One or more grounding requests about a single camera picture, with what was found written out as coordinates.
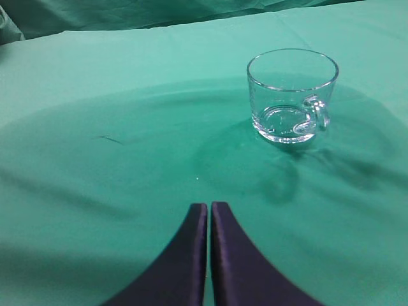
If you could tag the green backdrop cloth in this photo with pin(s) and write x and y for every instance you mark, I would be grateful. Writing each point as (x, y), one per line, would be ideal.
(25, 20)

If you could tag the green table cloth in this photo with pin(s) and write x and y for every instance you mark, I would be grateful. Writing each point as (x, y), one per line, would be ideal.
(107, 137)

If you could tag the clear glass cup with handle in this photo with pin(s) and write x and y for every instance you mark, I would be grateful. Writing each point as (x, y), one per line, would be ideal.
(289, 94)

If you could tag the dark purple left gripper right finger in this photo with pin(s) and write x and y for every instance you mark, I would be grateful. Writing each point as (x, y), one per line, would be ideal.
(241, 275)

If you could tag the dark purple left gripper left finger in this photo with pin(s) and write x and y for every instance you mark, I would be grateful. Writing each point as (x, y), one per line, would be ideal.
(177, 276)

